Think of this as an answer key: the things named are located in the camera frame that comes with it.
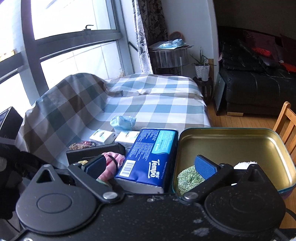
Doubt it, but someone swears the light blue face mask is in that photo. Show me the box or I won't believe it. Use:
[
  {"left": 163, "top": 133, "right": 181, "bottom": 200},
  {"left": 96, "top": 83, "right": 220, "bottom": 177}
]
[{"left": 110, "top": 115, "right": 137, "bottom": 132}]

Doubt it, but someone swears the black rectangular box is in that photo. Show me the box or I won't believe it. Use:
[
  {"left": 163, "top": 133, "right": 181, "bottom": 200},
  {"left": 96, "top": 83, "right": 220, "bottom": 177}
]
[{"left": 66, "top": 143, "right": 126, "bottom": 164}]

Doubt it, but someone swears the green fuzzy round pad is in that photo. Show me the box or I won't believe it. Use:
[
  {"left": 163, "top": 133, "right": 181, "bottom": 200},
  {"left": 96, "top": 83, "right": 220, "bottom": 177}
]
[{"left": 177, "top": 166, "right": 205, "bottom": 195}]

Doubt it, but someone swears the pink cloth bundle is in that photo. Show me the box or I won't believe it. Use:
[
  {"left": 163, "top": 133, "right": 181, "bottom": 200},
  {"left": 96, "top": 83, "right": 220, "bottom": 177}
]
[{"left": 96, "top": 152, "right": 125, "bottom": 182}]

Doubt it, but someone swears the floral beige sachet pouch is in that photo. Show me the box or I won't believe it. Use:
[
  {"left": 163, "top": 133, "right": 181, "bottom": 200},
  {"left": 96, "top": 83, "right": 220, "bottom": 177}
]
[{"left": 69, "top": 141, "right": 96, "bottom": 150}]

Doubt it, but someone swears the gold metal tin tray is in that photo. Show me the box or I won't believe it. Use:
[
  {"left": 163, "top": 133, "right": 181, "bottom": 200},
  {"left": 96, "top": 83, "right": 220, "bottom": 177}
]
[{"left": 171, "top": 128, "right": 295, "bottom": 198}]

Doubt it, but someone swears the white tissue pack left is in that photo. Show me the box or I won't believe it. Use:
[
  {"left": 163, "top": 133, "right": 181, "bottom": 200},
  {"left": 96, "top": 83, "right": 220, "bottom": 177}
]
[{"left": 89, "top": 129, "right": 116, "bottom": 145}]

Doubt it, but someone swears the white tissue pack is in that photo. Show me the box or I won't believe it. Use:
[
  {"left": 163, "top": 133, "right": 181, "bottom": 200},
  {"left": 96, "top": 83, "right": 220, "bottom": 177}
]
[
  {"left": 114, "top": 131, "right": 139, "bottom": 149},
  {"left": 89, "top": 129, "right": 116, "bottom": 145}
]

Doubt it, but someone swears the white tissue pack right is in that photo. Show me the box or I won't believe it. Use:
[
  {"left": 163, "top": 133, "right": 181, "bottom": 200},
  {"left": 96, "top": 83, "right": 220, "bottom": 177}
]
[{"left": 114, "top": 131, "right": 139, "bottom": 149}]

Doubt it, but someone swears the blue Tempo tissue pack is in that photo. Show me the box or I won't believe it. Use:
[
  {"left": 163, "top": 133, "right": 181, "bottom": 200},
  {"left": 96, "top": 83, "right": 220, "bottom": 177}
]
[{"left": 115, "top": 128, "right": 179, "bottom": 194}]

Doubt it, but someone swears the checkered sofa cover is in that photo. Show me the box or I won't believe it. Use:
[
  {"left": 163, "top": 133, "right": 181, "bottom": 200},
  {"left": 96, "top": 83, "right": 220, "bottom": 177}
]
[{"left": 16, "top": 73, "right": 210, "bottom": 168}]

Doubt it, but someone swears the dark round plant stand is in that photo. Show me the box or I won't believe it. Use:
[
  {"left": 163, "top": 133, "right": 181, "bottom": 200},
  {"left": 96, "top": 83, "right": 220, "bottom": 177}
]
[{"left": 193, "top": 77, "right": 214, "bottom": 104}]

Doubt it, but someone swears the wooden chair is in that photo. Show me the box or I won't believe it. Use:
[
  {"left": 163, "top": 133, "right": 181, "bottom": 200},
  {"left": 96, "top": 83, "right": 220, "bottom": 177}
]
[{"left": 273, "top": 101, "right": 295, "bottom": 165}]

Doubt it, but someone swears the dark framed panel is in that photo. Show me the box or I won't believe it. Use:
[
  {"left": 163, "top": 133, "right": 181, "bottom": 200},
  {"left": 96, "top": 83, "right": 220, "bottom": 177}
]
[{"left": 214, "top": 73, "right": 226, "bottom": 115}]

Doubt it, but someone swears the black device at window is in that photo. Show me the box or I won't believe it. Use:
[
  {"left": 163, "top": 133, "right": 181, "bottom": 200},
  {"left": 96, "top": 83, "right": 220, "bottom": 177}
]
[{"left": 0, "top": 106, "right": 23, "bottom": 139}]

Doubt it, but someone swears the potted plant white pot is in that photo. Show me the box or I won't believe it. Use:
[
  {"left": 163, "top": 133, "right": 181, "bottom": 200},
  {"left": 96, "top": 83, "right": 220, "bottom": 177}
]
[{"left": 190, "top": 47, "right": 216, "bottom": 82}]

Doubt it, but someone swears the black leather sofa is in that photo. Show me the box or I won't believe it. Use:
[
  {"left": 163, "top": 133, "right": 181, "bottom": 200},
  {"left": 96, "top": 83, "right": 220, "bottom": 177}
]
[{"left": 218, "top": 27, "right": 295, "bottom": 115}]

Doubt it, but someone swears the round side table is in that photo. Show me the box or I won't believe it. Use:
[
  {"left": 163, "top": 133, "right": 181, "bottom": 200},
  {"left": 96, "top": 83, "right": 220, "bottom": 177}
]
[{"left": 149, "top": 42, "right": 192, "bottom": 75}]

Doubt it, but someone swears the red cushion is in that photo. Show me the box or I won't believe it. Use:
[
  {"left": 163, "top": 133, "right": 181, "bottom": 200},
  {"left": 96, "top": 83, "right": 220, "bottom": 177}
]
[{"left": 252, "top": 47, "right": 272, "bottom": 57}]

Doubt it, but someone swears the blue plastic bag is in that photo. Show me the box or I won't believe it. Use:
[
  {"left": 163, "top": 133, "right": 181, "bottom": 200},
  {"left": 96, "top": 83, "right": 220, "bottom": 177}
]
[{"left": 158, "top": 39, "right": 185, "bottom": 50}]

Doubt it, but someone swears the patterned curtain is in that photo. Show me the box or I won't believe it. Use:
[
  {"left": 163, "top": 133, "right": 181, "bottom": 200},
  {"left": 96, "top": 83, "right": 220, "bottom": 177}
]
[{"left": 132, "top": 0, "right": 168, "bottom": 74}]

